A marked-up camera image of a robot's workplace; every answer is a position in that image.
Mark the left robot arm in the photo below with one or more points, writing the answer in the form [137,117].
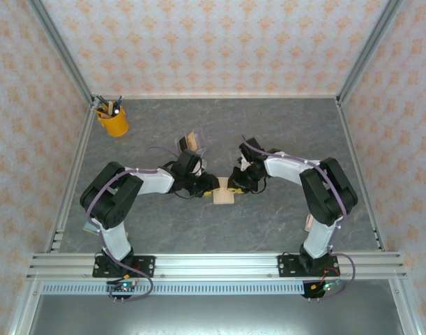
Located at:
[153,181]

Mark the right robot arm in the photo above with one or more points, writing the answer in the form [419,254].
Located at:
[282,171]

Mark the brown card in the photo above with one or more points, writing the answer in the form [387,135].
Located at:
[191,140]

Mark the black VIP card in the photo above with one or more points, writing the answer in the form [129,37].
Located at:
[181,143]

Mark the clear acrylic card stand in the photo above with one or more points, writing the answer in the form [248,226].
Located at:
[198,132]

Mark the yellow pen cup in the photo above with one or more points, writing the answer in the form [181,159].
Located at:
[115,125]

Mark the white tipped marker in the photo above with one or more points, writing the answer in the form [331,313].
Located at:
[117,111]

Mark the blue pen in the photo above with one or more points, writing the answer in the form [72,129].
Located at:
[119,103]

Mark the wooden stick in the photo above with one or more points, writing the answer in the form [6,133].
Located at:
[111,107]

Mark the grey metal sheet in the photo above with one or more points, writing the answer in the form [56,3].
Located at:
[216,317]

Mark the black pen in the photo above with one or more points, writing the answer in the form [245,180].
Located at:
[102,101]

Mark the aluminium mounting rail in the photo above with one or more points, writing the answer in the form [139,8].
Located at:
[216,265]

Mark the aluminium back rail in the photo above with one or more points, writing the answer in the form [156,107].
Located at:
[216,96]

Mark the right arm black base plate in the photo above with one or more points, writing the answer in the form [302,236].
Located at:
[286,265]

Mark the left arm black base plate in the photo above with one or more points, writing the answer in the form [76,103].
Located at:
[146,265]

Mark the aluminium side rail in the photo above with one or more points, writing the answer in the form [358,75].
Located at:
[359,174]
[72,176]

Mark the aluminium corner post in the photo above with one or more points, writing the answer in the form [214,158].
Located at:
[61,49]
[369,49]

